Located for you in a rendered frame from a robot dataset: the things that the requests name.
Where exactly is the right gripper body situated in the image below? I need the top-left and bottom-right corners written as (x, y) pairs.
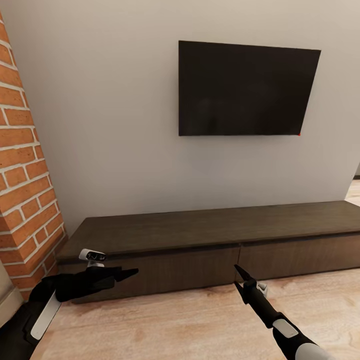
top-left (242, 278), bottom-right (269, 315)

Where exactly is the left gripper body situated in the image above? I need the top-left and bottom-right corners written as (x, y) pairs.
top-left (69, 266), bottom-right (115, 299)

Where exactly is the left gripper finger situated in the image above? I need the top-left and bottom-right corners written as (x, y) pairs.
top-left (114, 268), bottom-right (139, 282)
top-left (89, 266), bottom-right (122, 288)

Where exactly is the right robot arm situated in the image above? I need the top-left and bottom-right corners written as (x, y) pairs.
top-left (233, 264), bottom-right (338, 360)

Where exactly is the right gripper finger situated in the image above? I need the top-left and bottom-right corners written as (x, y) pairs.
top-left (234, 264), bottom-right (253, 281)
top-left (233, 280), bottom-right (243, 298)

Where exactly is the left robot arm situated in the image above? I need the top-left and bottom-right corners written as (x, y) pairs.
top-left (0, 248), bottom-right (139, 360)

